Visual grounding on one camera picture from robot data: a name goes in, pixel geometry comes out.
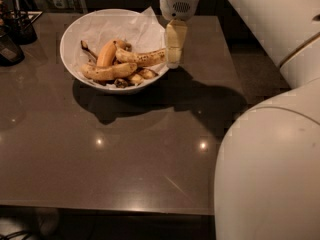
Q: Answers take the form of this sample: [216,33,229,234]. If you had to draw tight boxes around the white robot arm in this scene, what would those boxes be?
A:
[214,0,320,240]

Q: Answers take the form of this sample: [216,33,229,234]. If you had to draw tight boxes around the black mesh utensil holder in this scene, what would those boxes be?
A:
[2,0,37,45]

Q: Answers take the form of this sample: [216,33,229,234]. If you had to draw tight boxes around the brown spotted lower banana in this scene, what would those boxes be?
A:
[80,63,138,81]

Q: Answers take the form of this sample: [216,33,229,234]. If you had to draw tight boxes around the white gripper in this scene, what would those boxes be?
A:
[159,0,200,69]

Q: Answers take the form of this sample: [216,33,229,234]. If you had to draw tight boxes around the black cable on floor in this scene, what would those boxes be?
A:
[0,229,34,240]

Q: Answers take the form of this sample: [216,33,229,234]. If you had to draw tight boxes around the spotted yellow banana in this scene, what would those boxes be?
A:
[115,48,166,67]

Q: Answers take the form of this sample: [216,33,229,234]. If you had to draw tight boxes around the small dark banana pieces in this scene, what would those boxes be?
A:
[114,68,158,88]

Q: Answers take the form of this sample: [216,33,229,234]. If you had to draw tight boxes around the orange-yellow banana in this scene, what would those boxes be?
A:
[97,40,116,67]

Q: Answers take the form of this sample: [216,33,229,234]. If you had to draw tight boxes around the white ceramic bowl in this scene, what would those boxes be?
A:
[59,8,170,95]

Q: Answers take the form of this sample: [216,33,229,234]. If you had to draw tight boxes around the white paper liner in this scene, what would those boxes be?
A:
[71,6,170,89]

